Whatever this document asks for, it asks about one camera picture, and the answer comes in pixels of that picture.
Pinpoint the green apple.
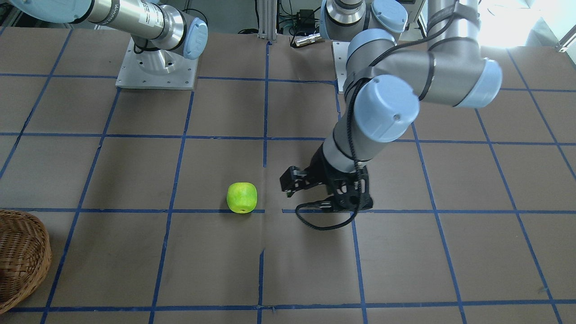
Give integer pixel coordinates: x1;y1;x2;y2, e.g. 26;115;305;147
226;182;258;214

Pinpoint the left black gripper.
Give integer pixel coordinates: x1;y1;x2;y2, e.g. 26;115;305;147
279;146;373;214

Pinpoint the black power adapter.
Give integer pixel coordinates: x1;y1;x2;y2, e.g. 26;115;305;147
295;9;315;35

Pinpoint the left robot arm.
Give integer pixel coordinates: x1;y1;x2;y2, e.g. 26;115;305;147
279;0;503;212

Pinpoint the wicker basket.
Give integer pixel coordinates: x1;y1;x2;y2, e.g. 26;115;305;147
0;209;52;314

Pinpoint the silver metal connector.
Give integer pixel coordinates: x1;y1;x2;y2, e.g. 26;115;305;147
290;33;324;49

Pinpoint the aluminium frame post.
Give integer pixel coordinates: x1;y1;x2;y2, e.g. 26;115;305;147
256;0;278;44

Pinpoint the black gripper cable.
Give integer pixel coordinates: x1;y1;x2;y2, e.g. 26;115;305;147
295;45;437;231

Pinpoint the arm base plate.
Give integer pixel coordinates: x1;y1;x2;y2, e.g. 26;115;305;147
115;39;198;90
333;41;361;96

